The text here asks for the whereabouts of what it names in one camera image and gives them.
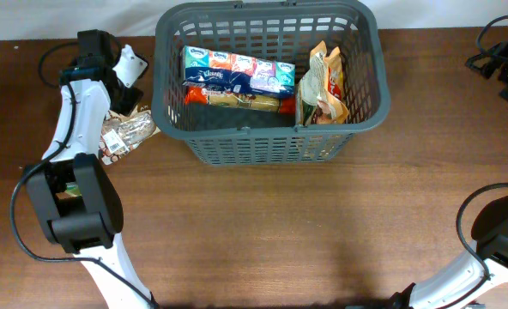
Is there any grey plastic basket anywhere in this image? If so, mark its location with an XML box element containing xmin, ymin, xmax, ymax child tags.
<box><xmin>151</xmin><ymin>1</ymin><xmax>390</xmax><ymax>166</ymax></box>

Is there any sliced bread paper bag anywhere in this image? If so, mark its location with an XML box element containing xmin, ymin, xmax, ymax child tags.
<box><xmin>99</xmin><ymin>105</ymin><xmax>160</xmax><ymax>165</ymax></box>

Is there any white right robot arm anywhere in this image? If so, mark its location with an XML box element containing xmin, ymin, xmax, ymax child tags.
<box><xmin>385</xmin><ymin>41</ymin><xmax>508</xmax><ymax>308</ymax></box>

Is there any beige snack bag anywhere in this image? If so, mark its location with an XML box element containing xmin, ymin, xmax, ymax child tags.
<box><xmin>295</xmin><ymin>40</ymin><xmax>349</xmax><ymax>126</ymax></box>

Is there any green lid pesto jar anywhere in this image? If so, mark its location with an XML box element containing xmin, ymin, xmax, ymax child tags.
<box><xmin>64</xmin><ymin>182</ymin><xmax>82</xmax><ymax>197</ymax></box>

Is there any orange spaghetti packet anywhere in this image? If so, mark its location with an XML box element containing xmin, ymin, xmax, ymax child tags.
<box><xmin>184</xmin><ymin>87</ymin><xmax>296</xmax><ymax>114</ymax></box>

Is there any blue tissue multipack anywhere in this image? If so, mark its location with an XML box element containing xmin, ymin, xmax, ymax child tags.
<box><xmin>181</xmin><ymin>45</ymin><xmax>295</xmax><ymax>99</ymax></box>

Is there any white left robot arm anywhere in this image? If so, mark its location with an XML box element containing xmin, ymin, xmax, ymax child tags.
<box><xmin>9</xmin><ymin>29</ymin><xmax>158</xmax><ymax>308</ymax></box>

